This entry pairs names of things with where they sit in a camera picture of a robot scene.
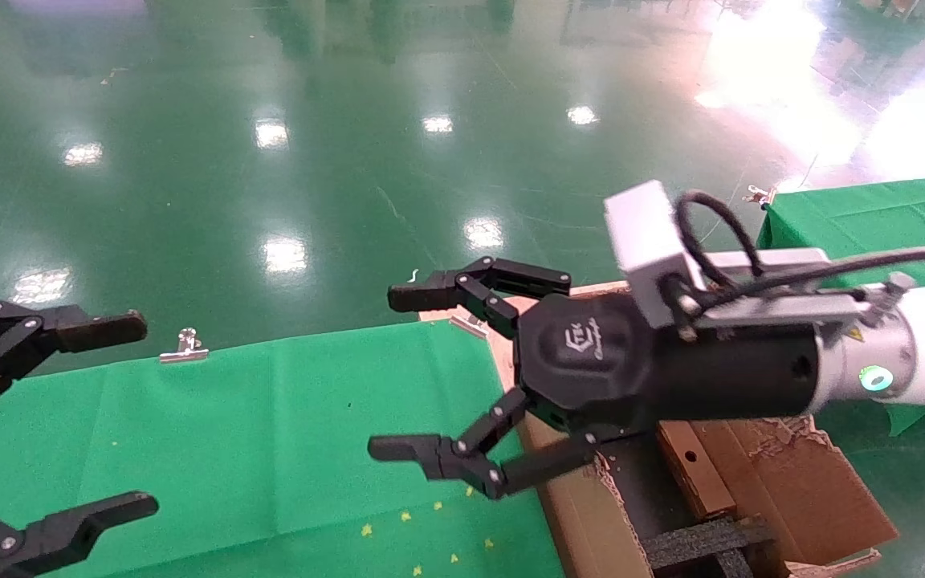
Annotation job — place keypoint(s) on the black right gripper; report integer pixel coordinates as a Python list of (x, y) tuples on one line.
[(591, 361)]

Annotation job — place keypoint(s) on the small cardboard box with hole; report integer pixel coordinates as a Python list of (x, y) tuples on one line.
[(703, 486)]

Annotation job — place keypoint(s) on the large open cardboard carton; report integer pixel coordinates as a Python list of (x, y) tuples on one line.
[(591, 522)]

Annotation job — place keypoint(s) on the green tablecloth with yellow marks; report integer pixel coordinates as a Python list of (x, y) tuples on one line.
[(270, 441)]

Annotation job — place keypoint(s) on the black foam insert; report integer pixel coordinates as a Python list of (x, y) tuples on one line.
[(695, 542)]

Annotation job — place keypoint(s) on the plain green tablecloth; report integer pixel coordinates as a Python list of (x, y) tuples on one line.
[(872, 217)]

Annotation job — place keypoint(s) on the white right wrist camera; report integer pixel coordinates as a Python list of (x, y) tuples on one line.
[(647, 233)]

